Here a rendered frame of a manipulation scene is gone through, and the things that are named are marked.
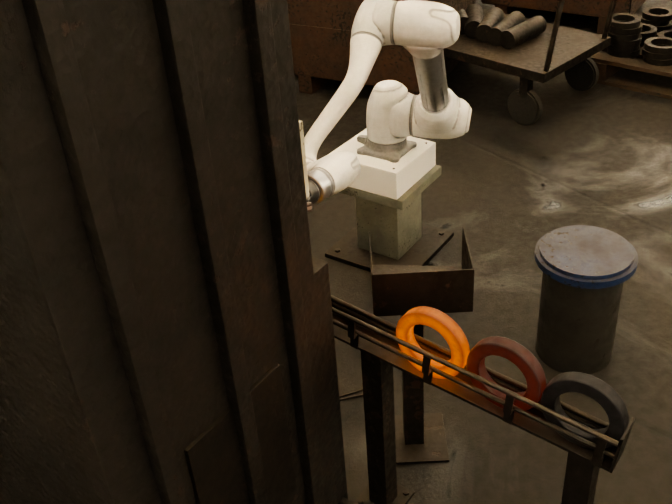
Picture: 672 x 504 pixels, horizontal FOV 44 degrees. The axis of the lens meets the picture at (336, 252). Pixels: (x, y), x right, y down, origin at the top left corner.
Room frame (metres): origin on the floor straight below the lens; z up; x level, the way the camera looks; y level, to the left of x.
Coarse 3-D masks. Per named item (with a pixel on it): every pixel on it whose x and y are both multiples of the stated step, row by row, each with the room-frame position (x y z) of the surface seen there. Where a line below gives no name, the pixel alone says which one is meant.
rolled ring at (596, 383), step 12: (576, 372) 1.27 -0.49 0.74; (552, 384) 1.27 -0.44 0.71; (564, 384) 1.26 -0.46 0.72; (576, 384) 1.24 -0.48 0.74; (588, 384) 1.23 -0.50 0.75; (600, 384) 1.23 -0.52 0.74; (552, 396) 1.27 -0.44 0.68; (588, 396) 1.23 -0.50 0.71; (600, 396) 1.21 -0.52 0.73; (612, 396) 1.21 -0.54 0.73; (552, 408) 1.27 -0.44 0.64; (612, 408) 1.19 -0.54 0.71; (624, 408) 1.20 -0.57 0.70; (552, 420) 1.27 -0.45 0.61; (612, 420) 1.19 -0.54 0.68; (624, 420) 1.18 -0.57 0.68; (576, 432) 1.24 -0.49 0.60; (600, 432) 1.22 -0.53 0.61; (612, 432) 1.19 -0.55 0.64; (576, 444) 1.23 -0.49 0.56
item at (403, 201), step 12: (432, 168) 2.92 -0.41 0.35; (420, 180) 2.83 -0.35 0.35; (432, 180) 2.87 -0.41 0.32; (348, 192) 2.82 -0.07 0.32; (360, 192) 2.79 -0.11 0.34; (408, 192) 2.74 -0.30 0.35; (420, 192) 2.79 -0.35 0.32; (384, 204) 2.72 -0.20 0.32; (396, 204) 2.69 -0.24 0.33; (408, 204) 2.71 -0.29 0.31
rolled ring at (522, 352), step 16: (496, 336) 1.39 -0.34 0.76; (480, 352) 1.38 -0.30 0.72; (496, 352) 1.35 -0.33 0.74; (512, 352) 1.33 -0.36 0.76; (528, 352) 1.33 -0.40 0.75; (480, 368) 1.39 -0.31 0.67; (528, 368) 1.30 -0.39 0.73; (480, 384) 1.38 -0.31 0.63; (528, 384) 1.30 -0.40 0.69; (544, 384) 1.30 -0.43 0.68
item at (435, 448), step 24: (384, 288) 1.70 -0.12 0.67; (408, 288) 1.70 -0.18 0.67; (432, 288) 1.70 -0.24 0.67; (456, 288) 1.70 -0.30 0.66; (384, 312) 1.70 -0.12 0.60; (408, 384) 1.78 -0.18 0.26; (408, 408) 1.78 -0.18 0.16; (408, 432) 1.78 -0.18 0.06; (432, 432) 1.82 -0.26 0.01; (408, 456) 1.73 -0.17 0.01; (432, 456) 1.72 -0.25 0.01
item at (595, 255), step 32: (544, 256) 2.14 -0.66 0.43; (576, 256) 2.12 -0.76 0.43; (608, 256) 2.11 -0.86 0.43; (544, 288) 2.14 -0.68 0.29; (576, 288) 2.04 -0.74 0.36; (608, 288) 2.04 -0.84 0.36; (544, 320) 2.12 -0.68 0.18; (576, 320) 2.04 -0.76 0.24; (608, 320) 2.04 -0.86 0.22; (544, 352) 2.11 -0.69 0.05; (576, 352) 2.03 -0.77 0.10; (608, 352) 2.06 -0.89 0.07
